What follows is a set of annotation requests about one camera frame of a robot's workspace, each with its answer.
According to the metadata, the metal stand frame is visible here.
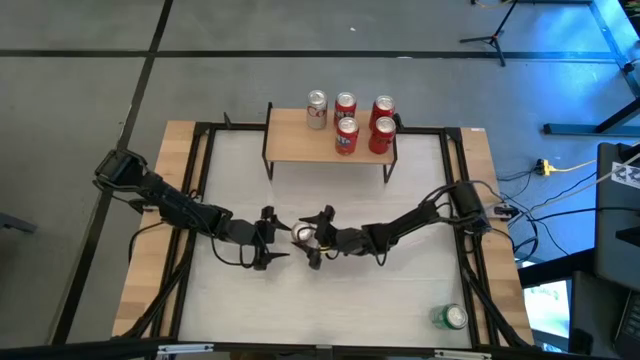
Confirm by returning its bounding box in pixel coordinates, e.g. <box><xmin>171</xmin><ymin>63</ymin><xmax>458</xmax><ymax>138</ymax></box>
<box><xmin>542</xmin><ymin>0</ymin><xmax>640</xmax><ymax>138</ymax></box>

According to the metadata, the green Sprite can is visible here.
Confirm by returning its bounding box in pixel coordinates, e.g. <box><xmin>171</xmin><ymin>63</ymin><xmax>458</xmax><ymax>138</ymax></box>
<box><xmin>431</xmin><ymin>303</ymin><xmax>469</xmax><ymax>331</ymax></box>

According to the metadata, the black metal table frame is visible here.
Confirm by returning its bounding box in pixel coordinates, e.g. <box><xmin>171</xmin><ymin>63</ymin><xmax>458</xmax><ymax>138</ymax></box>
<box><xmin>149</xmin><ymin>112</ymin><xmax>501</xmax><ymax>351</ymax></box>

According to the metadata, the silver metal bracket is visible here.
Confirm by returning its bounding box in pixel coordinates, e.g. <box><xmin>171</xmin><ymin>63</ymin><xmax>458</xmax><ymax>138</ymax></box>
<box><xmin>433</xmin><ymin>349</ymin><xmax>494</xmax><ymax>360</ymax></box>
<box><xmin>156</xmin><ymin>342</ymin><xmax>215</xmax><ymax>357</ymax></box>

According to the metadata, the small grey hub box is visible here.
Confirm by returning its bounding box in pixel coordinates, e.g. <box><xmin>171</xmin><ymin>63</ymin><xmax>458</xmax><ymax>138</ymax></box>
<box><xmin>491</xmin><ymin>204</ymin><xmax>519</xmax><ymax>221</ymax></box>

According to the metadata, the black crossbeam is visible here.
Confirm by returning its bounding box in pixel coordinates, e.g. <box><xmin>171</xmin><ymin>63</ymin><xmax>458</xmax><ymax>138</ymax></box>
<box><xmin>0</xmin><ymin>335</ymin><xmax>640</xmax><ymax>360</ymax></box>

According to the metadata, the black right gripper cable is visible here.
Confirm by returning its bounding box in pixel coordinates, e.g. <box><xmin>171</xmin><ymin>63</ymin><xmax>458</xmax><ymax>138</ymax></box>
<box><xmin>373</xmin><ymin>239</ymin><xmax>397</xmax><ymax>267</ymax></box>

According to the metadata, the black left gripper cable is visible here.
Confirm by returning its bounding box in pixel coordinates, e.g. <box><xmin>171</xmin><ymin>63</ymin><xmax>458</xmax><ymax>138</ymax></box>
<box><xmin>209</xmin><ymin>234</ymin><xmax>262</xmax><ymax>270</ymax></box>

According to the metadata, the red Fanta can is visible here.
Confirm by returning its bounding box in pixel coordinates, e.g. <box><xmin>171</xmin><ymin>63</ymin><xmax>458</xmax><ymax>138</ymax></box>
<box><xmin>335</xmin><ymin>116</ymin><xmax>360</xmax><ymax>156</ymax></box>

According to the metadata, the black tripod stand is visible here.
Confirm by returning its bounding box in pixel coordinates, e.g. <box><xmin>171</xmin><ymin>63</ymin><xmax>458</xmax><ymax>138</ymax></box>
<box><xmin>458</xmin><ymin>0</ymin><xmax>521</xmax><ymax>68</ymax></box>

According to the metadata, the black desk beam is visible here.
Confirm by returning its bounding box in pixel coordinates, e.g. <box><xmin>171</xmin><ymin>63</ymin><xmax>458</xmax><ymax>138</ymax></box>
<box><xmin>517</xmin><ymin>248</ymin><xmax>596</xmax><ymax>289</ymax></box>

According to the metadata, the wooden shelf with black frame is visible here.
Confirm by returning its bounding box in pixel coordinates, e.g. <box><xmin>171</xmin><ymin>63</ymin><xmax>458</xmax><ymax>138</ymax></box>
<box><xmin>261</xmin><ymin>102</ymin><xmax>401</xmax><ymax>185</ymax></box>

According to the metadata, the black cabinet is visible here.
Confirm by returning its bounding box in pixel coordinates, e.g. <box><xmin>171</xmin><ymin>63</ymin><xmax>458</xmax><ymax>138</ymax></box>
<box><xmin>593</xmin><ymin>141</ymin><xmax>640</xmax><ymax>292</ymax></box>

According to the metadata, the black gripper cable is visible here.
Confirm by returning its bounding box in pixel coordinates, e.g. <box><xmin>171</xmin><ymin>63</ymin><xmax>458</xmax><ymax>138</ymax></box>
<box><xmin>373</xmin><ymin>239</ymin><xmax>397</xmax><ymax>267</ymax></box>
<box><xmin>209</xmin><ymin>234</ymin><xmax>262</xmax><ymax>270</ymax></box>

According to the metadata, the yellow extension cord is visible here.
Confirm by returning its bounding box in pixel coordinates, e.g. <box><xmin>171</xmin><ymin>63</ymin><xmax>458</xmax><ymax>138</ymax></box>
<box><xmin>534</xmin><ymin>158</ymin><xmax>599</xmax><ymax>177</ymax></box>

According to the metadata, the dark grey computer case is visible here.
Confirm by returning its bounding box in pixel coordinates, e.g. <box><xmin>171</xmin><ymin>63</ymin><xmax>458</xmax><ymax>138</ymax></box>
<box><xmin>569</xmin><ymin>272</ymin><xmax>624</xmax><ymax>359</ymax></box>

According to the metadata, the grey furniture leg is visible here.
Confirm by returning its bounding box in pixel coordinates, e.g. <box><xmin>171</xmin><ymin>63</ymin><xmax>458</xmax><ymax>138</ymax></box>
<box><xmin>0</xmin><ymin>212</ymin><xmax>37</xmax><ymax>235</ymax></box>

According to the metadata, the black floor cable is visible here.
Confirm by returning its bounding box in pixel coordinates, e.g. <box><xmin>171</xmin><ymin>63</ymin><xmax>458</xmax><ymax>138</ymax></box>
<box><xmin>553</xmin><ymin>172</ymin><xmax>598</xmax><ymax>200</ymax></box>

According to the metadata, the white marker sheet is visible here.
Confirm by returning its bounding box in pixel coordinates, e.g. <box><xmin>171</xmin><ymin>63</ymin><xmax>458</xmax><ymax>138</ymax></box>
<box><xmin>610</xmin><ymin>160</ymin><xmax>640</xmax><ymax>190</ymax></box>

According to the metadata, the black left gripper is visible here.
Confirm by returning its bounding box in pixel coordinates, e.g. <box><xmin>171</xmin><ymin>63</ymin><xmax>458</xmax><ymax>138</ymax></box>
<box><xmin>230</xmin><ymin>205</ymin><xmax>293</xmax><ymax>272</ymax></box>

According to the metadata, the silver Diet Coke can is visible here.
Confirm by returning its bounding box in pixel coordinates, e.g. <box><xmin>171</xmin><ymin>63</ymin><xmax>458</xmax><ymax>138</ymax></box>
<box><xmin>306</xmin><ymin>89</ymin><xmax>329</xmax><ymax>130</ymax></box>
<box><xmin>291</xmin><ymin>221</ymin><xmax>317</xmax><ymax>247</ymax></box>

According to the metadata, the red Coke Zero can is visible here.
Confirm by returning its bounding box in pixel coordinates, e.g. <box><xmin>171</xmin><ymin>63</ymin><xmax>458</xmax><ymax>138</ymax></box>
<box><xmin>368</xmin><ymin>116</ymin><xmax>397</xmax><ymax>155</ymax></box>

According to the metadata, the red Coca-Cola can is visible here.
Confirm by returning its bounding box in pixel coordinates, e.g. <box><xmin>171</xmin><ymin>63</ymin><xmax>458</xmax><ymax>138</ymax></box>
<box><xmin>368</xmin><ymin>95</ymin><xmax>396</xmax><ymax>132</ymax></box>
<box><xmin>333</xmin><ymin>91</ymin><xmax>358</xmax><ymax>126</ymax></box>

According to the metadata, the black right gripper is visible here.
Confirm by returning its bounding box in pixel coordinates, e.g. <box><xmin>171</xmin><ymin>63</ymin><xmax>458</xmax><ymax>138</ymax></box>
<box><xmin>291</xmin><ymin>204</ymin><xmax>374</xmax><ymax>272</ymax></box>

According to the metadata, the thin black cable loop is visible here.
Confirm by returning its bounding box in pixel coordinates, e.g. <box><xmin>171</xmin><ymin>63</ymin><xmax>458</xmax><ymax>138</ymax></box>
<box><xmin>128</xmin><ymin>219</ymin><xmax>174</xmax><ymax>266</ymax></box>

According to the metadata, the computer monitor screen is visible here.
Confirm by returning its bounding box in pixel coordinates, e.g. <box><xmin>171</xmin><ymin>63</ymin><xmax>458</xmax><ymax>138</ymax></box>
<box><xmin>519</xmin><ymin>278</ymin><xmax>573</xmax><ymax>352</ymax></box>

